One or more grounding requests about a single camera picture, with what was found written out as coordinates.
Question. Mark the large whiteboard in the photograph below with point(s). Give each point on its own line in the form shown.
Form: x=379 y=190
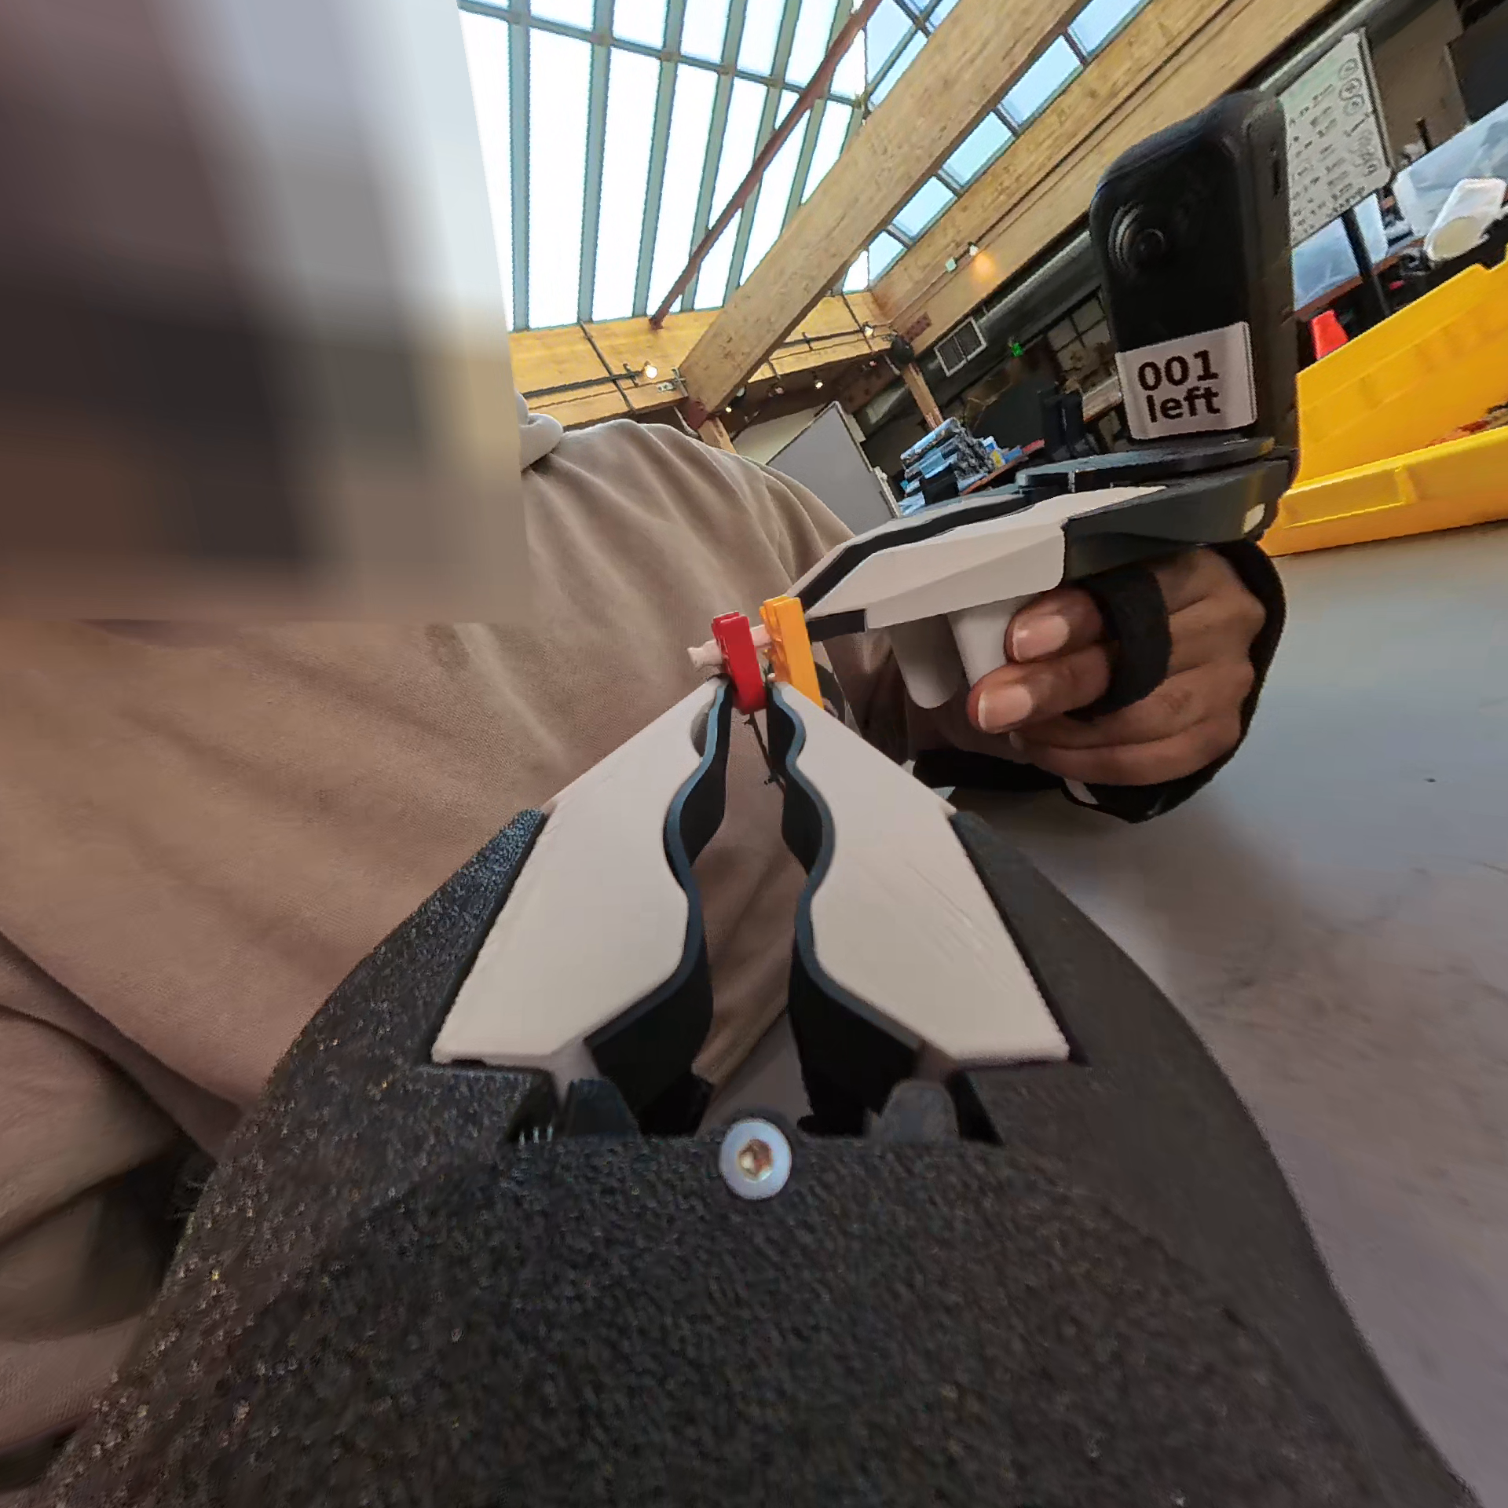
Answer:
x=831 y=460

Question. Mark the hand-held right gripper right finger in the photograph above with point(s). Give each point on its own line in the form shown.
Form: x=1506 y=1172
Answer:
x=930 y=930

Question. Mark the person's beige sweatshirt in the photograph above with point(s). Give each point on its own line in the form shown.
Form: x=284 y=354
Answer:
x=295 y=824

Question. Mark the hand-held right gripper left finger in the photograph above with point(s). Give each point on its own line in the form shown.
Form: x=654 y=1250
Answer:
x=576 y=930

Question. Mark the wall air vent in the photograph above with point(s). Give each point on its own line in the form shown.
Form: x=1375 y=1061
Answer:
x=961 y=345

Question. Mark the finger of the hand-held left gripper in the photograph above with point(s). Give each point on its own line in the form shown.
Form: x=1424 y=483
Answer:
x=953 y=571
x=896 y=544

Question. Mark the white plastic rod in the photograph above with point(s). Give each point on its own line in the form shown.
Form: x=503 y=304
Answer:
x=704 y=652

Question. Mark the wooden post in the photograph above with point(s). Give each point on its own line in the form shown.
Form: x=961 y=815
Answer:
x=921 y=395

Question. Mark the red and yellow connector stack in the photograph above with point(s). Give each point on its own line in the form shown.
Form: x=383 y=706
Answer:
x=792 y=648

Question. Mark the large yellow plastic bin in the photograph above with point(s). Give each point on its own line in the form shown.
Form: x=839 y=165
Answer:
x=1390 y=400

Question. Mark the sign board on stand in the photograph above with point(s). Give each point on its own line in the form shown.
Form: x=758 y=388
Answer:
x=1330 y=129

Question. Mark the pile of blue folded cloth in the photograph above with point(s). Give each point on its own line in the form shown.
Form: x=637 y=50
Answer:
x=948 y=461

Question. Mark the orange traffic cone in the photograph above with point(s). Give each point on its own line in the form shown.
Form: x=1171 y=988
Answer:
x=1329 y=336

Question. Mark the person's left hand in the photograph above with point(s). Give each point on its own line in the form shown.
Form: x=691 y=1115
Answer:
x=1131 y=718

